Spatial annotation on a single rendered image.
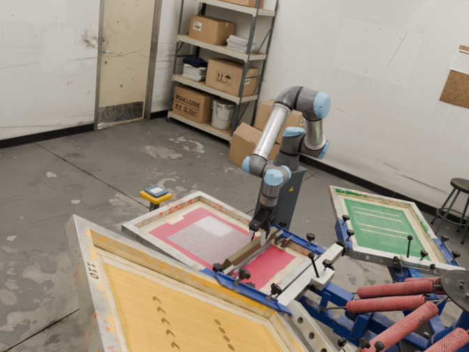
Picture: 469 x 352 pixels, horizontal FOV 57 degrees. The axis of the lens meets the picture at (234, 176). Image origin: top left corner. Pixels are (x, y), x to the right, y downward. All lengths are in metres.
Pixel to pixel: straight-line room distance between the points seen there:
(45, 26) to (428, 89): 4.27
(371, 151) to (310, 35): 1.66
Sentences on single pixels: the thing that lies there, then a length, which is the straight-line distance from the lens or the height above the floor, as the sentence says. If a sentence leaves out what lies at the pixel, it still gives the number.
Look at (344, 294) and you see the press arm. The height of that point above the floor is 1.04.
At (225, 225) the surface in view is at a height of 0.96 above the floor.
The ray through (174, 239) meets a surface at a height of 0.96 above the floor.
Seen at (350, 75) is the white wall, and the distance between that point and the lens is 5.69.
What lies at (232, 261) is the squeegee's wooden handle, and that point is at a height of 1.05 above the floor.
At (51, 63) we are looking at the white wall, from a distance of 5.42.
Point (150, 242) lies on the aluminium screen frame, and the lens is 2.01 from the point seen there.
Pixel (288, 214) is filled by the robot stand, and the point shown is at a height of 0.90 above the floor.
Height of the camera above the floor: 2.12
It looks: 24 degrees down
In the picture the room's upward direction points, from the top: 11 degrees clockwise
